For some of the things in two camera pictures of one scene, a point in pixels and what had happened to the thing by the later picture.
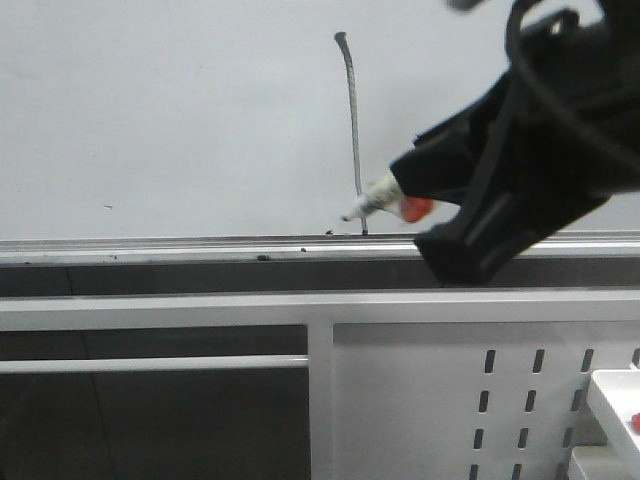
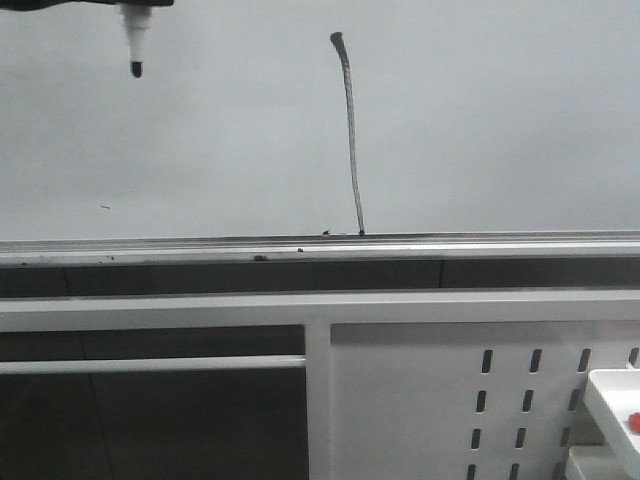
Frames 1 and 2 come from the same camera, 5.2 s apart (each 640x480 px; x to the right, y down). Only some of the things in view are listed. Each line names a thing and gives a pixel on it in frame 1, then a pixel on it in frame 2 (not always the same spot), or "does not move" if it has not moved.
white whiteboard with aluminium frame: [239, 132] does not move
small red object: [635, 420] does not move
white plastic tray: [614, 397] does not move
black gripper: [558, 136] to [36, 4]
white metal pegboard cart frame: [403, 385] does not move
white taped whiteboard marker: [386, 193] to [136, 18]
